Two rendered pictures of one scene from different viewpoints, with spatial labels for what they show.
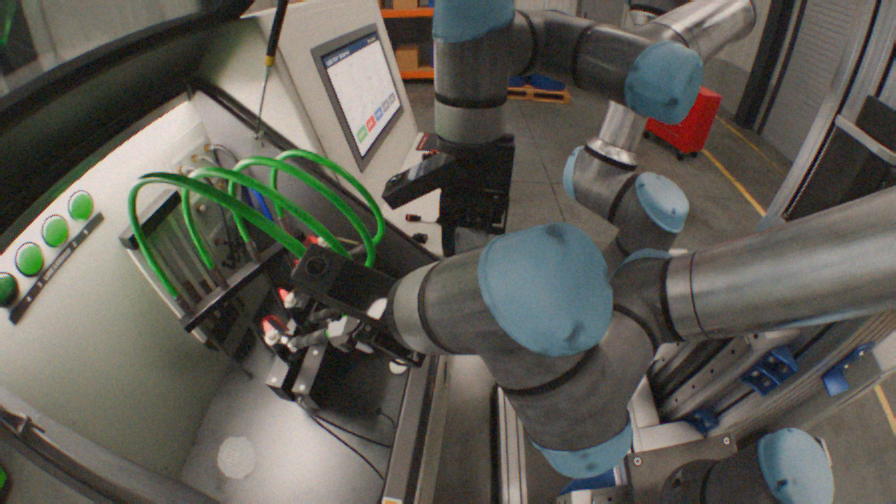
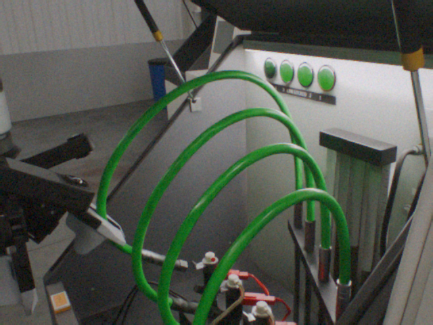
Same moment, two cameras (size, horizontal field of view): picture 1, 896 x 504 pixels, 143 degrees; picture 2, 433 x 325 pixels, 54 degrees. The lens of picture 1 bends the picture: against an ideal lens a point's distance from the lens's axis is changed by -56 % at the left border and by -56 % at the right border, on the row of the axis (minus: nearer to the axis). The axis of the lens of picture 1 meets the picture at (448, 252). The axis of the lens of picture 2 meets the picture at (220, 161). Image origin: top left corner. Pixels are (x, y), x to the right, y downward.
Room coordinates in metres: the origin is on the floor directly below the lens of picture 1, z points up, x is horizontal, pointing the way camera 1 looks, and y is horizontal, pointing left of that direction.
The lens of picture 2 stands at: (0.81, -0.07, 1.51)
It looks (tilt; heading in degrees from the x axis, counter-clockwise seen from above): 20 degrees down; 143
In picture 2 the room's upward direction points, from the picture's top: 2 degrees counter-clockwise
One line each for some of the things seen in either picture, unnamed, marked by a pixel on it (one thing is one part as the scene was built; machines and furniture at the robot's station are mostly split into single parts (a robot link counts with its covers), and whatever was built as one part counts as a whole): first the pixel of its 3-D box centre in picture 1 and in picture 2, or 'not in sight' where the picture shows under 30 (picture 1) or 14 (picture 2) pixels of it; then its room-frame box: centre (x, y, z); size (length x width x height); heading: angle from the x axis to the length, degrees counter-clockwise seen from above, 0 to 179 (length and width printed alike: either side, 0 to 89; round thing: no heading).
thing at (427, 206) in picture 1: (429, 180); not in sight; (0.95, 0.06, 0.97); 0.70 x 0.22 x 0.03; 172
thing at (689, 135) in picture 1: (679, 117); not in sight; (3.49, -2.78, 0.43); 0.70 x 0.46 x 0.86; 23
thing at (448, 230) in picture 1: (450, 227); not in sight; (0.33, 0.00, 1.28); 0.05 x 0.02 x 0.09; 172
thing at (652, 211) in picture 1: (651, 214); not in sight; (0.47, -0.40, 1.20); 0.13 x 0.12 x 0.14; 37
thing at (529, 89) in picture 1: (529, 60); not in sight; (5.12, -1.19, 0.51); 1.20 x 0.85 x 1.02; 86
